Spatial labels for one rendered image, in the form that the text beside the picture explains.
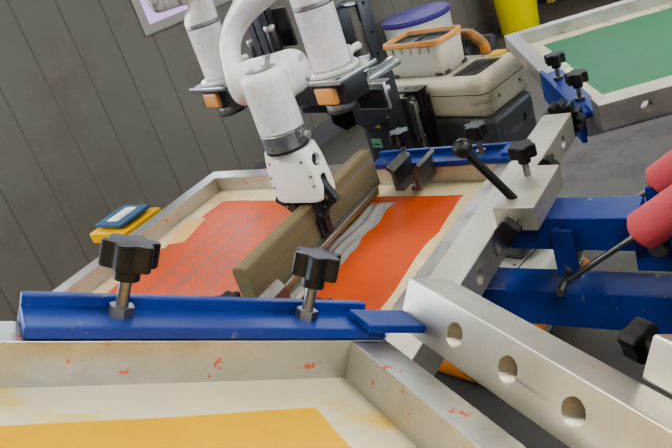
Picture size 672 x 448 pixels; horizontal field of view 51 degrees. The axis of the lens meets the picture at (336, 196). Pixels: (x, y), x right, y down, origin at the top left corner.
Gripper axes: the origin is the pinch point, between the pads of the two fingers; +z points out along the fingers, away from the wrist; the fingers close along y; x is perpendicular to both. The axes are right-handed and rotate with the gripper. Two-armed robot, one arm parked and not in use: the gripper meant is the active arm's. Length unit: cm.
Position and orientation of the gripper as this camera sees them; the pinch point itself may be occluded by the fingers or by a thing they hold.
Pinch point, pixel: (316, 224)
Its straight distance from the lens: 122.4
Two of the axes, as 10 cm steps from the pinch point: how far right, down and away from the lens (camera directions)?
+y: -8.2, 0.2, 5.8
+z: 3.0, 8.7, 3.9
